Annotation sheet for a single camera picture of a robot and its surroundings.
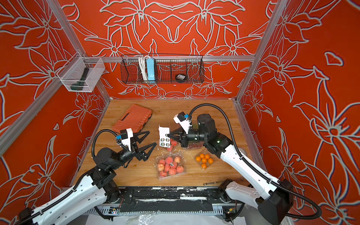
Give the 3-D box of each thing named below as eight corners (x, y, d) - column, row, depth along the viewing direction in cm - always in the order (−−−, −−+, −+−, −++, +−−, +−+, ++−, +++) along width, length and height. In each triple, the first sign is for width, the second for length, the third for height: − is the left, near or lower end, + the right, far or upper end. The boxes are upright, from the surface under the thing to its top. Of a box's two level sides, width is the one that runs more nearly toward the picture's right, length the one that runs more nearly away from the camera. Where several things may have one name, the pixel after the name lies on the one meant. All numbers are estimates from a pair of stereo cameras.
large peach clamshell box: (158, 181, 79) (157, 178, 75) (156, 160, 87) (155, 156, 83) (187, 175, 81) (187, 172, 77) (182, 154, 89) (182, 151, 85)
